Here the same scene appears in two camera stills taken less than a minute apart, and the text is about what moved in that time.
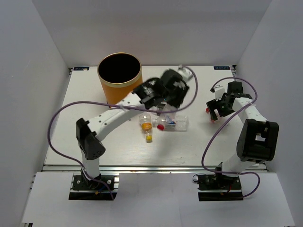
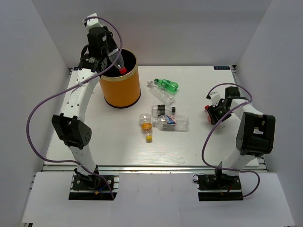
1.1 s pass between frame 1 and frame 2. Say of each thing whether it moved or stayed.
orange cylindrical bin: stayed
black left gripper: moved
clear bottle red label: moved
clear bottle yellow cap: stayed
